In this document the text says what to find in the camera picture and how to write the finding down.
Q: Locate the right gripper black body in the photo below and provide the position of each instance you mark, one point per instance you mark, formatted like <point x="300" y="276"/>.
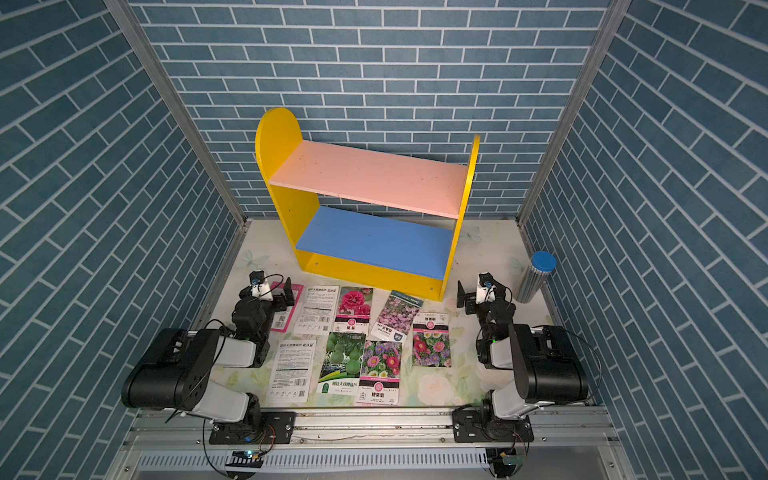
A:
<point x="484" y="312"/>

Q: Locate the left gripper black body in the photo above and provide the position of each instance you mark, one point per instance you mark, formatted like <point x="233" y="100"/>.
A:
<point x="266" y="309"/>

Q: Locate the pink-bordered seed packet back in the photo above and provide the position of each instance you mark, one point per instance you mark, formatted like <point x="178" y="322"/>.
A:
<point x="282" y="320"/>

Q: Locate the white text seed packet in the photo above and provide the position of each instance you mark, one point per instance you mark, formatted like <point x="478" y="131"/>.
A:
<point x="317" y="310"/>

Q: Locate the small chrysanthemum seed packet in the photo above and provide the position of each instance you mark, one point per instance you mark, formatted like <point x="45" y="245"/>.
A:
<point x="431" y="346"/>

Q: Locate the white text packet shelf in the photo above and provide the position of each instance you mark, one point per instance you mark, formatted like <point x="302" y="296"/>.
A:
<point x="289" y="382"/>

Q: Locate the purple flower seed packet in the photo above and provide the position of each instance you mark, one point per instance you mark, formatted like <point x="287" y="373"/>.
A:
<point x="396" y="318"/>

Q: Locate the hollyhock magenta flower packet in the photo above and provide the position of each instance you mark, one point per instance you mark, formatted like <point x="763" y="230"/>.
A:
<point x="353" y="310"/>

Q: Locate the green gourd seed packet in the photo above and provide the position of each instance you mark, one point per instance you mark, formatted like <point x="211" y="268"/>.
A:
<point x="342" y="363"/>

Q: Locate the chrysanthemum packet pink band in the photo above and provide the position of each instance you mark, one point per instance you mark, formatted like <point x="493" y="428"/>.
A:
<point x="380" y="375"/>

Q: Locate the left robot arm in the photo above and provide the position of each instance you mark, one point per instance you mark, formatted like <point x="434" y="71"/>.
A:
<point x="175" y="371"/>

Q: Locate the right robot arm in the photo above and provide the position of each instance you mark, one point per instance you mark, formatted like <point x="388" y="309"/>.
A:
<point x="545" y="367"/>

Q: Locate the yellow wooden shelf unit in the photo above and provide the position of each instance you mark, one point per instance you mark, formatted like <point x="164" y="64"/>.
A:
<point x="356" y="247"/>

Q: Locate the floral table mat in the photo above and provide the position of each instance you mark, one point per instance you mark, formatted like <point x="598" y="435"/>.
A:
<point x="495" y="246"/>

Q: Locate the silver canister blue lid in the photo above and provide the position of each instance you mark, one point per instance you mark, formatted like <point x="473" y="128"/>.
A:
<point x="542" y="265"/>

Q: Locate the left circuit board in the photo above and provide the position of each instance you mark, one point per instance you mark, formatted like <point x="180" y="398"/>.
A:
<point x="244" y="459"/>

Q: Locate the circuit board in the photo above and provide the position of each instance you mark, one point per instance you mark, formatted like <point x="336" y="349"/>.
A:
<point x="509" y="461"/>
<point x="244" y="459"/>

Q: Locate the right circuit board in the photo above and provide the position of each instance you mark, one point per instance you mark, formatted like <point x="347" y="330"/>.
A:
<point x="509" y="461"/>

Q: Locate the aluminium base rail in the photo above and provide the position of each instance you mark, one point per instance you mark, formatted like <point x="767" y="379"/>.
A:
<point x="377" y="443"/>

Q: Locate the right corner aluminium post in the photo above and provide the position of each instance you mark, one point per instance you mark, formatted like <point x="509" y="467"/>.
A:
<point x="593" y="60"/>

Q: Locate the corner aluminium post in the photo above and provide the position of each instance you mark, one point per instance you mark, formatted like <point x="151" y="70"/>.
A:
<point x="140" y="44"/>
<point x="593" y="60"/>

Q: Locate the left corner aluminium post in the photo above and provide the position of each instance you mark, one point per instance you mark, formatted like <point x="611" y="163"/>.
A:
<point x="140" y="44"/>

